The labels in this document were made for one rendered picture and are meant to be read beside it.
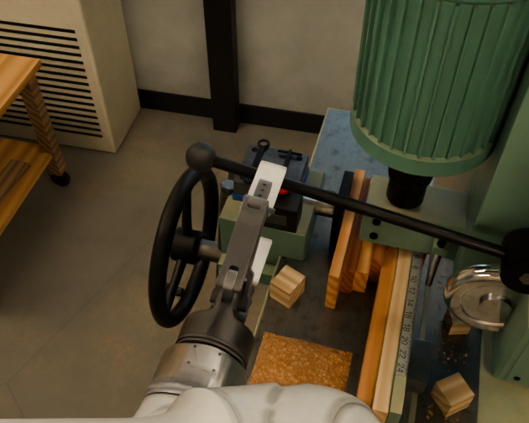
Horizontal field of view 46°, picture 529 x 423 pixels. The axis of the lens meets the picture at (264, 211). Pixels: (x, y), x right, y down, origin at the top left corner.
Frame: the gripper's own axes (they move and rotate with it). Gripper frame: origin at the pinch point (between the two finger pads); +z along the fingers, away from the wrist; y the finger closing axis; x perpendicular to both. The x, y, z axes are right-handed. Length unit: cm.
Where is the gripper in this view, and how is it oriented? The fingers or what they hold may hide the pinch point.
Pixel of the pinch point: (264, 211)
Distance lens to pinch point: 74.5
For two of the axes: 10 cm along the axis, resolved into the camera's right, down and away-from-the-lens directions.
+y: 1.1, -6.2, -7.7
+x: -9.6, -2.8, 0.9
